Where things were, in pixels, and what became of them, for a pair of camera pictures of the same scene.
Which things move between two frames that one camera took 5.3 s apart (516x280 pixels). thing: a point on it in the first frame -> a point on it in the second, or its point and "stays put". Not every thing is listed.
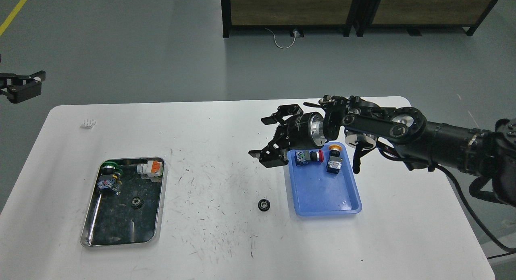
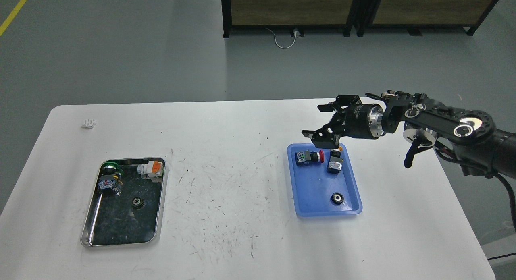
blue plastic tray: [315, 192] stays put
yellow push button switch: [334, 164] stays put
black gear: [137, 203] stays put
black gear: [263, 205] -> [337, 198]
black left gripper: [305, 131] -> [367, 121]
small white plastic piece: [88, 123] stays put
